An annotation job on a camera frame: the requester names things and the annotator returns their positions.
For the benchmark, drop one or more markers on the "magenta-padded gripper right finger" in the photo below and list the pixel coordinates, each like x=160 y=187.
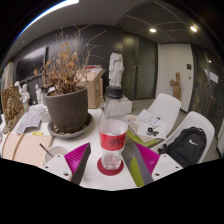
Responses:
x=148 y=160

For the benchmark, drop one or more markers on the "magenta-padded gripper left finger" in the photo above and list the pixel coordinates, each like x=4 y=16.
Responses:
x=74 y=158

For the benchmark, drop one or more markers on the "clear bottle with red label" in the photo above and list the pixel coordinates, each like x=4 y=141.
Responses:
x=112 y=133

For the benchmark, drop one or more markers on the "lime green chair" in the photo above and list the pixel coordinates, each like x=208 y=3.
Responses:
x=135 y=171

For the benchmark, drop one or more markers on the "flat round red coaster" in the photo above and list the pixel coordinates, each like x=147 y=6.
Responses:
x=101 y=170

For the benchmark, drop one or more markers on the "grey plant saucer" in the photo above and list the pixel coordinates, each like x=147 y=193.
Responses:
x=85 y=128

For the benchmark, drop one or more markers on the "papers stack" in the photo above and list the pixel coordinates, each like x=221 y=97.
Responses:
x=150 y=123

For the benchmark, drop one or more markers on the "black backpack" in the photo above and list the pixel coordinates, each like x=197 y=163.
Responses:
x=185 y=146

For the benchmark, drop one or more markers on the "yellow tag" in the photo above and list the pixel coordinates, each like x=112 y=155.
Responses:
x=37 y=133

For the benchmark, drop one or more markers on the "dried plant in grey pot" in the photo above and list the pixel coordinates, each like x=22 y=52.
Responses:
x=66 y=110

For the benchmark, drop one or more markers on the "small glass cup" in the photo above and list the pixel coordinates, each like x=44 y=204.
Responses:
x=45 y=116

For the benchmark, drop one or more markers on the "beige table mat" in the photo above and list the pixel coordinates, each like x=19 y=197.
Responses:
x=23 y=148

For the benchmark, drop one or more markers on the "white chair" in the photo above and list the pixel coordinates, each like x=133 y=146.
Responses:
x=166 y=105
x=203 y=121

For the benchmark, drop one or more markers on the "printed newspaper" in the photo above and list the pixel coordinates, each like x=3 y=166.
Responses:
x=30 y=120

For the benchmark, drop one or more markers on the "cardboard box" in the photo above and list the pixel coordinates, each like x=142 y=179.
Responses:
x=95 y=86

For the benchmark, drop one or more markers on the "wooden figure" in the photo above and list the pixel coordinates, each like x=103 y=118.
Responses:
x=175 y=86

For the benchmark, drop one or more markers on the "small white figurine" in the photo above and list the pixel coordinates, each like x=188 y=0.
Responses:
x=25 y=95

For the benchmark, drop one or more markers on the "tall white statue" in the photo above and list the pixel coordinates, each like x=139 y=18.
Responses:
x=116 y=70

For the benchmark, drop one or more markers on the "round ceiling light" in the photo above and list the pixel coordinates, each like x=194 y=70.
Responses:
x=193 y=28
x=153 y=30

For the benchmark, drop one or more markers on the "black wall screen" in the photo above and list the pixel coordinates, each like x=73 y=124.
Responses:
x=30 y=65

